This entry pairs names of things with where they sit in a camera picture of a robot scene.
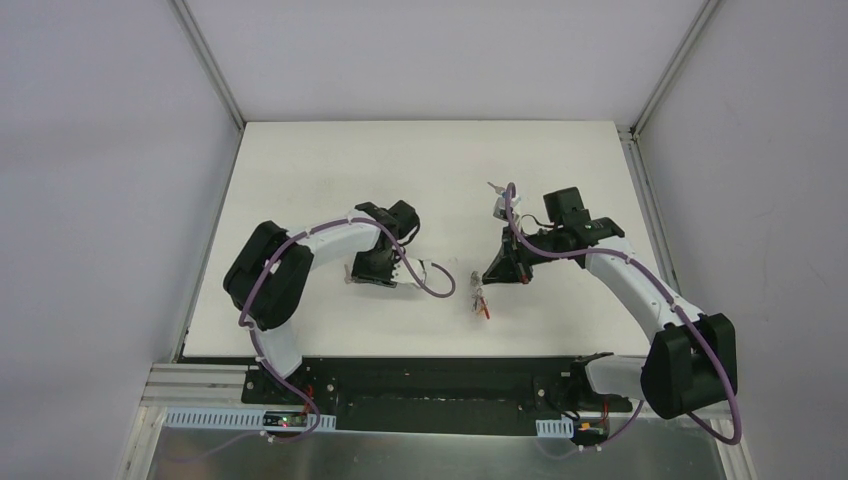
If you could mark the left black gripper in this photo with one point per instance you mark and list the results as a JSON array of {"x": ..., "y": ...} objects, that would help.
[{"x": 371, "y": 266}]

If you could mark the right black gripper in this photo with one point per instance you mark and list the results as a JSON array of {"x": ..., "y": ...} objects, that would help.
[{"x": 519, "y": 263}]

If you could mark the grey red keyring holder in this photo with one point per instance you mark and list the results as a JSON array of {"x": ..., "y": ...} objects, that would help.
[{"x": 479, "y": 304}]

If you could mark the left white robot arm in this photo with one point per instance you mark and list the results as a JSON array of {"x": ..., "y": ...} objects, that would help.
[{"x": 268, "y": 277}]

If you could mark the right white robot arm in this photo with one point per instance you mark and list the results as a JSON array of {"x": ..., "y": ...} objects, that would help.
[{"x": 692, "y": 359}]

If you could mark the blue tag key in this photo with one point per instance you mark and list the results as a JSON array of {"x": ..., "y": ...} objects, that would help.
[{"x": 504, "y": 193}]

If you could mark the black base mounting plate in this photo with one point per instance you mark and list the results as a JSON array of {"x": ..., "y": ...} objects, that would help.
[{"x": 473, "y": 396}]

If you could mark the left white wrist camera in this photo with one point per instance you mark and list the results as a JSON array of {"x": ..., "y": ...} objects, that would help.
[{"x": 414, "y": 272}]

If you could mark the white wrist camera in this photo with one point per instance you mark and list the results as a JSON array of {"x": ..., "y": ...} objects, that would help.
[
  {"x": 414, "y": 272},
  {"x": 500, "y": 209}
]

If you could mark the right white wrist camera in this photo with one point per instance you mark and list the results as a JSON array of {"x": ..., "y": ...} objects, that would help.
[{"x": 500, "y": 209}]

